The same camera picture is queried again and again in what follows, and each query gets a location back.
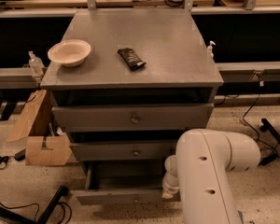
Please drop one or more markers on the black stand leg right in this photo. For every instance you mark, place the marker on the black stand leg right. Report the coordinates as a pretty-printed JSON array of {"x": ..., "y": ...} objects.
[{"x": 267, "y": 126}]

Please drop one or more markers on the grey drawer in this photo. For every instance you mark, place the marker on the grey drawer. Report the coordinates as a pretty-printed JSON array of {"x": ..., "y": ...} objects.
[
  {"x": 117, "y": 118},
  {"x": 119, "y": 151},
  {"x": 133, "y": 181}
]

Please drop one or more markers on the brown cardboard box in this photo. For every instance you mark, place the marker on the brown cardboard box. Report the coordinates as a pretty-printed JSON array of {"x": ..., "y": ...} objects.
[{"x": 32, "y": 127}]

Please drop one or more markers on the grey drawer cabinet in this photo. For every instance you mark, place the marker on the grey drawer cabinet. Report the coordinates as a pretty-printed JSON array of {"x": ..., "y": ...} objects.
[{"x": 179, "y": 69}]

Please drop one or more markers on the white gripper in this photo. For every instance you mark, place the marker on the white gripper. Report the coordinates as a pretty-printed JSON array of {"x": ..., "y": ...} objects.
[{"x": 171, "y": 183}]

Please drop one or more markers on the clear sanitizer bottle left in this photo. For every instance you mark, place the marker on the clear sanitizer bottle left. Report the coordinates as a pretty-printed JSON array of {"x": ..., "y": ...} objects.
[{"x": 35, "y": 64}]

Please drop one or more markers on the white bowl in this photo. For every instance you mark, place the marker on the white bowl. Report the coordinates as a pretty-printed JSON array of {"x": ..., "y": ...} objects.
[{"x": 70, "y": 53}]

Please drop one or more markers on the grey top drawer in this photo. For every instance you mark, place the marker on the grey top drawer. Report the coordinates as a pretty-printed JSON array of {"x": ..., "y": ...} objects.
[{"x": 117, "y": 118}]

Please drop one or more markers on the black snack bar wrapper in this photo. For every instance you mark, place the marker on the black snack bar wrapper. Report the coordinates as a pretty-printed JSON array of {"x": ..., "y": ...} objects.
[{"x": 131, "y": 58}]

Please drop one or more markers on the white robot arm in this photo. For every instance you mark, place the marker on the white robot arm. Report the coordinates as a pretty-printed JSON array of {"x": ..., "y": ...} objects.
[{"x": 197, "y": 172}]

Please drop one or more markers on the black power adapter left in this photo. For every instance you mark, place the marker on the black power adapter left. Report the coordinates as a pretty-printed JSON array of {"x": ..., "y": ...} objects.
[{"x": 20, "y": 155}]

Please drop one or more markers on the white pump bottle right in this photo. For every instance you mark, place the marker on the white pump bottle right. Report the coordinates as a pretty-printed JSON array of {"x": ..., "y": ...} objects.
[{"x": 210, "y": 48}]

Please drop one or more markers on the grey middle drawer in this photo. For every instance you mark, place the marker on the grey middle drawer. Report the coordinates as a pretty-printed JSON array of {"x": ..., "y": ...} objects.
[{"x": 119, "y": 151}]

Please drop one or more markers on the grey bottom drawer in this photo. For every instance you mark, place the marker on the grey bottom drawer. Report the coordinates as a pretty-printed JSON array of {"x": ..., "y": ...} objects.
[{"x": 133, "y": 181}]

